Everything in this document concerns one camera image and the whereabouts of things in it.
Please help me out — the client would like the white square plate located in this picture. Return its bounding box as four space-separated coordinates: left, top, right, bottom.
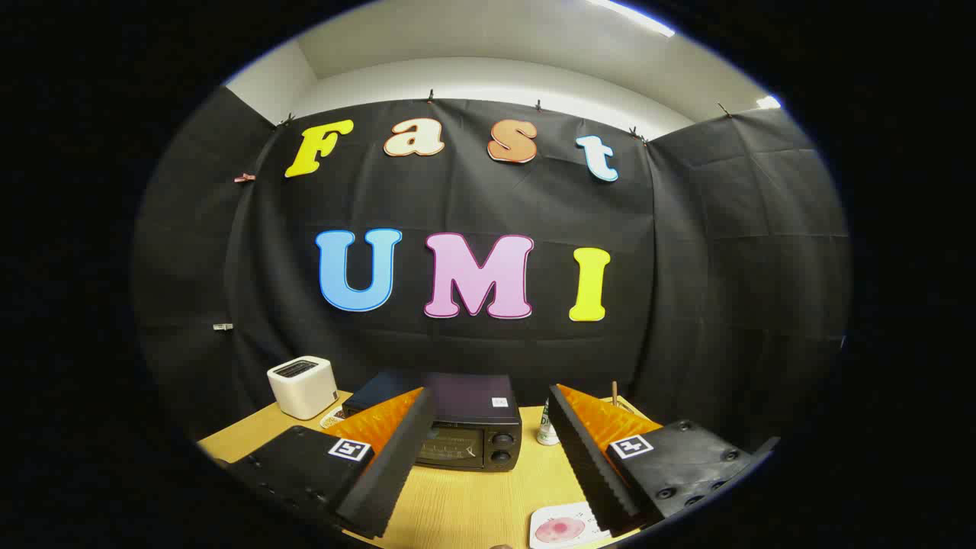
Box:
529 501 612 549

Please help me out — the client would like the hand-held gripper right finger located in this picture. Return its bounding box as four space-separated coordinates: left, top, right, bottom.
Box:
547 384 780 538

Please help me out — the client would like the black toaster oven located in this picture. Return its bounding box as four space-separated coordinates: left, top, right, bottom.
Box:
342 371 523 473

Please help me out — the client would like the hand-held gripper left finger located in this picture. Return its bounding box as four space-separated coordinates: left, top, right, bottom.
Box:
225 387 437 540

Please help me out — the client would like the white bread toaster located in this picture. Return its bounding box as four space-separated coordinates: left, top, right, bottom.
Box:
267 356 339 421

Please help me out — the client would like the white green drink bottle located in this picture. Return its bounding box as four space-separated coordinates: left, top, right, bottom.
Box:
537 398 562 446

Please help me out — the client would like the round pink ham slice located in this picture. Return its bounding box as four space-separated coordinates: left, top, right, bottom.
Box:
535 517 586 544

